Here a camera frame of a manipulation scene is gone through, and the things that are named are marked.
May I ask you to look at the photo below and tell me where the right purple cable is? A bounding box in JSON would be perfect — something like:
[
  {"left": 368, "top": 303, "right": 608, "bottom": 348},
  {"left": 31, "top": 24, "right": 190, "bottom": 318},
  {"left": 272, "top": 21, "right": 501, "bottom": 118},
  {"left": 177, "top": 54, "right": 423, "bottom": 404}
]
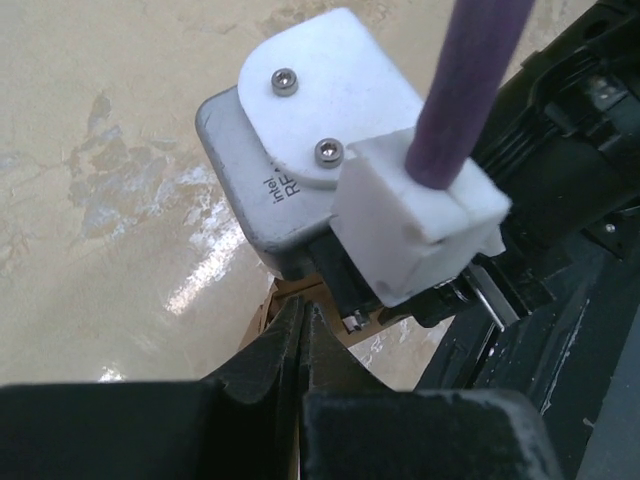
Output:
[{"left": 403, "top": 0, "right": 536, "bottom": 192}]

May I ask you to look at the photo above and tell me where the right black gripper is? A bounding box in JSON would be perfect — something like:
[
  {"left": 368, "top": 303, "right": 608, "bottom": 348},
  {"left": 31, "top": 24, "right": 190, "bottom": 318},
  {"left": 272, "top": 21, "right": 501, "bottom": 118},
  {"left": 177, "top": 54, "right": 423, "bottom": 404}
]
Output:
[{"left": 307, "top": 0, "right": 640, "bottom": 480}]

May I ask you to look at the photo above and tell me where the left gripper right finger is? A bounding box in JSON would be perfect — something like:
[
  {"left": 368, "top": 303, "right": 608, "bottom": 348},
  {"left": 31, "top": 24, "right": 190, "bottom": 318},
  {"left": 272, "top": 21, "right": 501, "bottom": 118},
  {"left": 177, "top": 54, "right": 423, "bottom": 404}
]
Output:
[{"left": 299, "top": 302, "right": 563, "bottom": 479}]

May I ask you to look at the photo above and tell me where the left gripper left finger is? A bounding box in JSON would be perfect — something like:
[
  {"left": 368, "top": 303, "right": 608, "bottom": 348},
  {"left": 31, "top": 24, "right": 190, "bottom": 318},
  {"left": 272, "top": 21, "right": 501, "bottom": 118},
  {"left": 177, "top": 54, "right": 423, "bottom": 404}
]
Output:
[{"left": 1, "top": 297, "right": 304, "bottom": 479}]

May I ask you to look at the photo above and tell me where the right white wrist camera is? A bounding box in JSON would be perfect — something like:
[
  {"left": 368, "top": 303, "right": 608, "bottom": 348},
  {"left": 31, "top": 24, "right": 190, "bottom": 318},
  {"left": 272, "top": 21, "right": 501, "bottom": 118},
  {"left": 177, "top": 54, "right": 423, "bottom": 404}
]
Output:
[{"left": 195, "top": 8, "right": 510, "bottom": 307}]

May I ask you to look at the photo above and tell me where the brown cardboard box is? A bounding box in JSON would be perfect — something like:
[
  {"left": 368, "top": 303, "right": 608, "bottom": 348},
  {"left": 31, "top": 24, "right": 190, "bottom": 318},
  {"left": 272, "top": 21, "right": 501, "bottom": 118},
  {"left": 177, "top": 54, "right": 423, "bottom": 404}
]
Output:
[{"left": 232, "top": 272, "right": 444, "bottom": 391}]

